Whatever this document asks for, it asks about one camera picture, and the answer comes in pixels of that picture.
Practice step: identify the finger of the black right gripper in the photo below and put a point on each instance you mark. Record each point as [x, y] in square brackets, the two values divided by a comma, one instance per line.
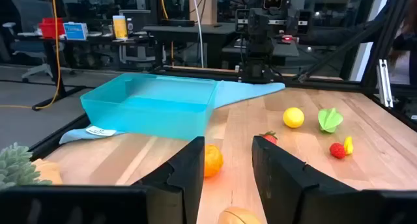
[242, 21]
[303, 22]

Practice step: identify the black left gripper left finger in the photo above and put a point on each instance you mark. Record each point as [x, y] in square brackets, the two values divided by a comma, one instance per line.
[182, 191]

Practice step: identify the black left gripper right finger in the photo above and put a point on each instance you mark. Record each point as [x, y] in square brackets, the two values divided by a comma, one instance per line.
[286, 191]

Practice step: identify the orange toy citrus fruit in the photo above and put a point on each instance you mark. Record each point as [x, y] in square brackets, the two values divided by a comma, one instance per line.
[213, 160]

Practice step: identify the orange toy fruit with seam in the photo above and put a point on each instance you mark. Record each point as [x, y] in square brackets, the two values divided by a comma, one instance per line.
[239, 216]

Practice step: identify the small leafy toy strawberry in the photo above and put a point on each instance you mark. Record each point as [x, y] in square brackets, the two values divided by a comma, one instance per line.
[271, 139]

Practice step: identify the red toy raspberry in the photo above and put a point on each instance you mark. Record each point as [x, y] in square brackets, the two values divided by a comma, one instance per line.
[337, 150]

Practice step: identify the yellow toy lemon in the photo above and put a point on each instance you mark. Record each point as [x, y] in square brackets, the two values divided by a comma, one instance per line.
[293, 117]

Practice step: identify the yellow toy corn cob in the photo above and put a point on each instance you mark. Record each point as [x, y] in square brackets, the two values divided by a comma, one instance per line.
[348, 146]

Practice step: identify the green toy leafy vegetable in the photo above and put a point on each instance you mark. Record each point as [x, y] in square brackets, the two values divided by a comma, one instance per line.
[329, 120]

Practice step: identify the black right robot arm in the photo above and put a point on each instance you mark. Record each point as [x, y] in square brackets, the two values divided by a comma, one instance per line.
[259, 61]

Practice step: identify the teal translucent tupperware container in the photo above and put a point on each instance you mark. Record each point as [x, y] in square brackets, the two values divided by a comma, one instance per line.
[146, 120]

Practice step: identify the cardboard box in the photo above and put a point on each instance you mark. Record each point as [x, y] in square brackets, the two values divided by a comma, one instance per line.
[202, 9]

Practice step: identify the black desk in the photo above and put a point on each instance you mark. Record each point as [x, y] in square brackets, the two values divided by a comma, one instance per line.
[195, 30]
[97, 40]

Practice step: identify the light blue cloth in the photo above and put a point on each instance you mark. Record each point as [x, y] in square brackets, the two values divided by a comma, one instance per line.
[241, 90]

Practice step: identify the white cloth label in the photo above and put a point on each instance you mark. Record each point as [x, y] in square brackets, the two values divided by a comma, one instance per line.
[101, 131]

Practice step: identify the person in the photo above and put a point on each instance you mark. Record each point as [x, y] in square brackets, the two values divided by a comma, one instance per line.
[410, 48]

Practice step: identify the yellow wipes canister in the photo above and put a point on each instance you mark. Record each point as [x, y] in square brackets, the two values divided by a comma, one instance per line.
[120, 28]

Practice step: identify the mustard yellow cloth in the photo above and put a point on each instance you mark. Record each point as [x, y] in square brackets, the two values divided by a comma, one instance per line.
[49, 172]

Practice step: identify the blue and white box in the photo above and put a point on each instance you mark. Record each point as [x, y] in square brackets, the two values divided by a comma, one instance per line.
[75, 31]

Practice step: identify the artificial green potted plant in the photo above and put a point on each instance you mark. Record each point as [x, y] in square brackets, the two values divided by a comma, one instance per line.
[14, 165]

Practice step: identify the red plastic bin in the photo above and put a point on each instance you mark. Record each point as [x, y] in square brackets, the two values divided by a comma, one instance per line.
[50, 28]

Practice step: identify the grey office chair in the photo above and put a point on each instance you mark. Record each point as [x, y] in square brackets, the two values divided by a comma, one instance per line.
[32, 51]

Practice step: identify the silver aluminium bracket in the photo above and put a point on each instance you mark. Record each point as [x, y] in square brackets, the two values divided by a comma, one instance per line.
[384, 84]

